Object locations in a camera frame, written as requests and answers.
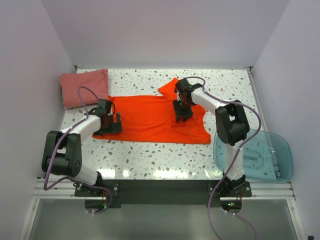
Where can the clear blue plastic bin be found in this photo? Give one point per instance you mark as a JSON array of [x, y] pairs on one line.
[[267, 158]]

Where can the folded pink t shirt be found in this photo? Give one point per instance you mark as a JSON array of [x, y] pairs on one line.
[[84, 88]]

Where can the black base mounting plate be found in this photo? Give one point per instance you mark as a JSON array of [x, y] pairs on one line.
[[118, 192]]

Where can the orange t shirt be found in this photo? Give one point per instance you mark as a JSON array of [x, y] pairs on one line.
[[151, 118]]

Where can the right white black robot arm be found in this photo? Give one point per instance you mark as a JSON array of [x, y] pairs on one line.
[[232, 127]]

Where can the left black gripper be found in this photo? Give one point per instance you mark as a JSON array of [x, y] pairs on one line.
[[115, 127]]

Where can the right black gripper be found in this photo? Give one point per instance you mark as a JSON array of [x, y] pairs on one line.
[[178, 112]]

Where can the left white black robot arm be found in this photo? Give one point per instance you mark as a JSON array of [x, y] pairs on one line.
[[62, 156]]

